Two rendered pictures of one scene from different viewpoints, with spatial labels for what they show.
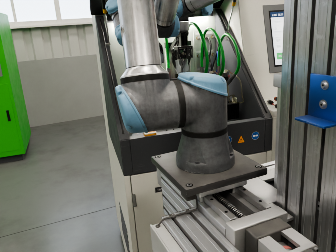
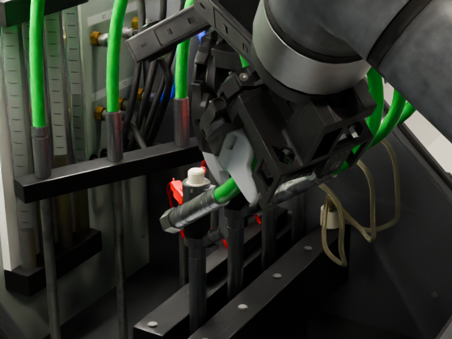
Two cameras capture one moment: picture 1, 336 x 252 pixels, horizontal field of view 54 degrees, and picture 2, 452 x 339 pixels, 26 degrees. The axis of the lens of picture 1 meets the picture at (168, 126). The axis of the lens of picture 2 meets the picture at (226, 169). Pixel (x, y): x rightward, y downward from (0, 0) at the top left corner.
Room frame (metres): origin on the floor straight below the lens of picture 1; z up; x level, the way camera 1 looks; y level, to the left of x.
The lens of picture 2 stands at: (0.93, 0.54, 1.52)
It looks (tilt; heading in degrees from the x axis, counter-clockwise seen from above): 23 degrees down; 315
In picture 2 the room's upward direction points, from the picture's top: straight up
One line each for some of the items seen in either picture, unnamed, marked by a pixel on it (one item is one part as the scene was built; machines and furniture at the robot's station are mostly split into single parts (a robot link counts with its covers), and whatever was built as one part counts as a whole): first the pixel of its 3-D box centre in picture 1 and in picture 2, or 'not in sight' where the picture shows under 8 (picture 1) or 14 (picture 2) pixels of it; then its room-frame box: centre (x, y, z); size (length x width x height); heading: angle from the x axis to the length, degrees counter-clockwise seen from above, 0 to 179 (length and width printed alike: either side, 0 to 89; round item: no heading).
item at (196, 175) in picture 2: not in sight; (197, 182); (1.59, -0.08, 1.13); 0.02 x 0.02 x 0.03
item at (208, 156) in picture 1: (204, 143); not in sight; (0.79, -0.09, 1.09); 0.15 x 0.15 x 0.10
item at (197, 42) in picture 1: (206, 54); (121, 28); (1.90, -0.24, 1.20); 0.13 x 0.03 x 0.31; 104
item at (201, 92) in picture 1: (200, 99); not in sight; (0.79, -0.08, 1.20); 0.13 x 0.12 x 0.14; 102
